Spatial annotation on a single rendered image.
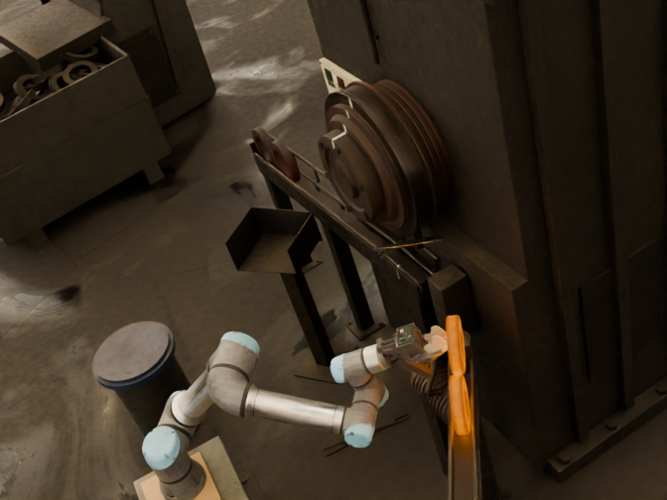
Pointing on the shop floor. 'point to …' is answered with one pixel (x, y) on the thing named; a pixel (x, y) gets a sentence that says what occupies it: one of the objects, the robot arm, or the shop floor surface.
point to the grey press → (119, 27)
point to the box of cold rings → (70, 137)
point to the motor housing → (436, 409)
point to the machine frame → (540, 200)
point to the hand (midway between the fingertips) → (455, 339)
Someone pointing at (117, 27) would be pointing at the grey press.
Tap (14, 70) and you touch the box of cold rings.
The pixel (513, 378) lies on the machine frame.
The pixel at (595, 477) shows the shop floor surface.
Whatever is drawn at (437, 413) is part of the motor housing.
